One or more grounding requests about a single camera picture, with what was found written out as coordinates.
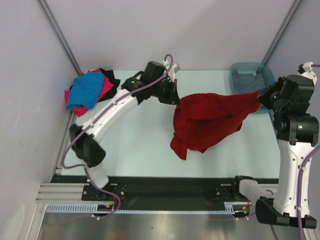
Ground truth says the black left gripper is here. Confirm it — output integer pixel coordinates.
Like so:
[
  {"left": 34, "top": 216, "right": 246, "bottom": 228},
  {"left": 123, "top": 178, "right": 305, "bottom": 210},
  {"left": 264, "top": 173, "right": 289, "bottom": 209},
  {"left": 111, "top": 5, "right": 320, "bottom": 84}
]
[{"left": 151, "top": 78, "right": 181, "bottom": 106}]

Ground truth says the red t shirt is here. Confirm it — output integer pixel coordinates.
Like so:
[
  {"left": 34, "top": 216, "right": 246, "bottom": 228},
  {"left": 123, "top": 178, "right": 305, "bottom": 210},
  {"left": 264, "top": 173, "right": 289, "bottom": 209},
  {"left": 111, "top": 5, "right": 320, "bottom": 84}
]
[{"left": 170, "top": 91, "right": 261, "bottom": 160}]

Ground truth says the blue t shirt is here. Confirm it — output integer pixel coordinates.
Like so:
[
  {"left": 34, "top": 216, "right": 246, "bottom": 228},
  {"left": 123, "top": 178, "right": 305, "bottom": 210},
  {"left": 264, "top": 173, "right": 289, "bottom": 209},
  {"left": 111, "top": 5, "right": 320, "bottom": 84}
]
[{"left": 66, "top": 72, "right": 105, "bottom": 110}]

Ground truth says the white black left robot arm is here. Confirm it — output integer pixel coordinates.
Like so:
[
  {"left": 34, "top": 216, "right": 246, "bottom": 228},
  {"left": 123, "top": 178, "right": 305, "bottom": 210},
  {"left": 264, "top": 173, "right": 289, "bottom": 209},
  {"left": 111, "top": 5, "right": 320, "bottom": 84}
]
[{"left": 69, "top": 60, "right": 180, "bottom": 200}]

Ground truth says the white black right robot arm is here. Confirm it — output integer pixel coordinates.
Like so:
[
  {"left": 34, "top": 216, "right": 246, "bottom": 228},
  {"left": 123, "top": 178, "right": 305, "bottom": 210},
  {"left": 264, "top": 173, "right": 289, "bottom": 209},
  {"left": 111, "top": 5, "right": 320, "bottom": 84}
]
[{"left": 230, "top": 62, "right": 320, "bottom": 229}]

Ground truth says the grey t shirt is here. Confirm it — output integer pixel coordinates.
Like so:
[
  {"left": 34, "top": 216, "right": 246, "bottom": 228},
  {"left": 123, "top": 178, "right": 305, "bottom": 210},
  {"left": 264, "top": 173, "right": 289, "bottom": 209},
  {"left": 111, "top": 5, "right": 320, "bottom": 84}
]
[{"left": 232, "top": 71, "right": 266, "bottom": 94}]

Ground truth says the teal plastic basket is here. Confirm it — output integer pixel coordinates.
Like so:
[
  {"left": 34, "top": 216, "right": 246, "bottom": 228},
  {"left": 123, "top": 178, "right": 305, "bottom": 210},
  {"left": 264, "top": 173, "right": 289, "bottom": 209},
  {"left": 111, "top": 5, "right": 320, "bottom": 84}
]
[{"left": 229, "top": 62, "right": 276, "bottom": 114}]

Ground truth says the black folded t shirt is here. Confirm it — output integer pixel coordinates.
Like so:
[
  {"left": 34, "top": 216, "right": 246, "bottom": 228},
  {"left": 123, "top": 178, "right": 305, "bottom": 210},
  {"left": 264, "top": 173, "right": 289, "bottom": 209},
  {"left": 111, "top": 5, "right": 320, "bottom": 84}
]
[{"left": 69, "top": 67, "right": 121, "bottom": 103}]

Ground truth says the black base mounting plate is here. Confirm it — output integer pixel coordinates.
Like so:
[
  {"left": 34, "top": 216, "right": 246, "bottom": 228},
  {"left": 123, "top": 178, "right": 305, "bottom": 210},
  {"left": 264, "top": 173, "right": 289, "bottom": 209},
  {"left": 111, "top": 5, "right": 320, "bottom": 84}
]
[{"left": 49, "top": 175, "right": 280, "bottom": 211}]

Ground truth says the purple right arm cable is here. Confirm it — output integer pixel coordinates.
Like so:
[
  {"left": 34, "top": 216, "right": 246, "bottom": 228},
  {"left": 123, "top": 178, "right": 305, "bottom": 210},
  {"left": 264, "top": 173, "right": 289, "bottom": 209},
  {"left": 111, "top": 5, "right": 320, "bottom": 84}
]
[{"left": 236, "top": 63, "right": 320, "bottom": 240}]

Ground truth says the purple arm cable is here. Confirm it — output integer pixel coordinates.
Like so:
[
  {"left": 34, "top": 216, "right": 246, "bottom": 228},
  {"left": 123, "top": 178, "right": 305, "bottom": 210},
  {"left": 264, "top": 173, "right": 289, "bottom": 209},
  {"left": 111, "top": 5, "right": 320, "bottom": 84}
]
[
  {"left": 46, "top": 53, "right": 175, "bottom": 226},
  {"left": 236, "top": 63, "right": 320, "bottom": 240}
]

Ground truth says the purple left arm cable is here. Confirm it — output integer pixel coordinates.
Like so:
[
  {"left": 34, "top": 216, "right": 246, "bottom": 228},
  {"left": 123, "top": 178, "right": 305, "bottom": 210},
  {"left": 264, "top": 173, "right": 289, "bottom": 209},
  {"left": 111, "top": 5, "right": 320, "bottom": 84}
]
[{"left": 46, "top": 53, "right": 175, "bottom": 226}]

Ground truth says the right aluminium corner post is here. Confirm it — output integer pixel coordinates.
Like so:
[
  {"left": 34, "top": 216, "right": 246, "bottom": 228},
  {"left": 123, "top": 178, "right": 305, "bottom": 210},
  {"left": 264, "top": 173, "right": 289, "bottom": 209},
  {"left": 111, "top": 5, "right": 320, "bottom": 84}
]
[{"left": 261, "top": 0, "right": 304, "bottom": 65}]

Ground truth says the aluminium corner post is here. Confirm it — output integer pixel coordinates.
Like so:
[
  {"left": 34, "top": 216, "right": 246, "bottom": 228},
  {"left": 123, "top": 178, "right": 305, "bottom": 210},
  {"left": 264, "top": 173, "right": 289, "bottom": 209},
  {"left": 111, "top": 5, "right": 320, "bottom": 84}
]
[
  {"left": 261, "top": 0, "right": 304, "bottom": 65},
  {"left": 36, "top": 0, "right": 83, "bottom": 76}
]

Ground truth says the grey slotted cable duct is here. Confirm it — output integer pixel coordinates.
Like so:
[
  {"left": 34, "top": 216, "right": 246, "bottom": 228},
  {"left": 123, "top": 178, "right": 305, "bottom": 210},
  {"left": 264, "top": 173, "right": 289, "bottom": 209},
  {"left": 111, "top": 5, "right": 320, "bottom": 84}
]
[{"left": 46, "top": 202, "right": 251, "bottom": 215}]

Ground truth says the left aluminium corner post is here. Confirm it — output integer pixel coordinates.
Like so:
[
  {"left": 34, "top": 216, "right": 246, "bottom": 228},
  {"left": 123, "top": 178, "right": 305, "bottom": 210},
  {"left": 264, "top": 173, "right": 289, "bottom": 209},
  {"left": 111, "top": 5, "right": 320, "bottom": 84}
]
[{"left": 36, "top": 0, "right": 83, "bottom": 76}]

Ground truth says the aluminium front frame rail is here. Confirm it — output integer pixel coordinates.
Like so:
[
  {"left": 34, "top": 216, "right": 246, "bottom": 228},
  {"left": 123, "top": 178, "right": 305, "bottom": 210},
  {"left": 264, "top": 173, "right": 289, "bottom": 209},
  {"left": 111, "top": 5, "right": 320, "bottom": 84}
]
[{"left": 34, "top": 182, "right": 280, "bottom": 204}]

